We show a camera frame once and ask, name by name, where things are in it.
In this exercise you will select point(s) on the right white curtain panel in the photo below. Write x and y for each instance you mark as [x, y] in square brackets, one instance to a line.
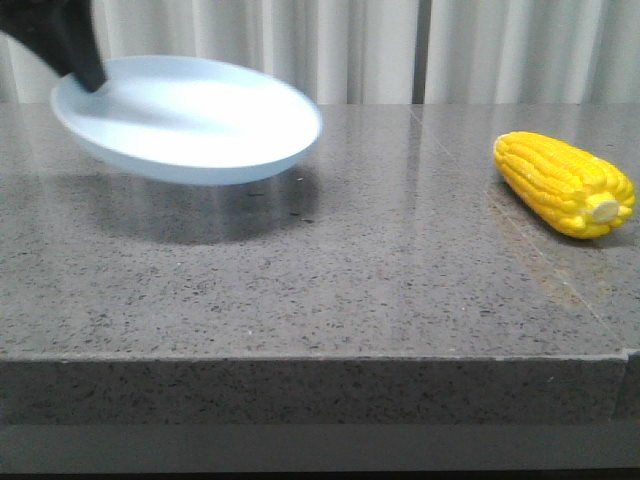
[503, 52]

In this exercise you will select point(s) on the white curtain panel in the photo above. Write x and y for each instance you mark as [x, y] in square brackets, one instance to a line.
[336, 52]
[503, 52]

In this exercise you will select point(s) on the yellow corn cob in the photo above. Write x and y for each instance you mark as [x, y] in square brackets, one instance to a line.
[575, 192]

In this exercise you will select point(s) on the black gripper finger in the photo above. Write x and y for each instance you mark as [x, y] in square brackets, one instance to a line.
[61, 34]

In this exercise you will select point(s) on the left white curtain panel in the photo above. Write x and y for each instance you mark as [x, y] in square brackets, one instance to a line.
[336, 52]

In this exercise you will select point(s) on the light blue round plate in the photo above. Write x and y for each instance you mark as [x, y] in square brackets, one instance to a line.
[189, 120]

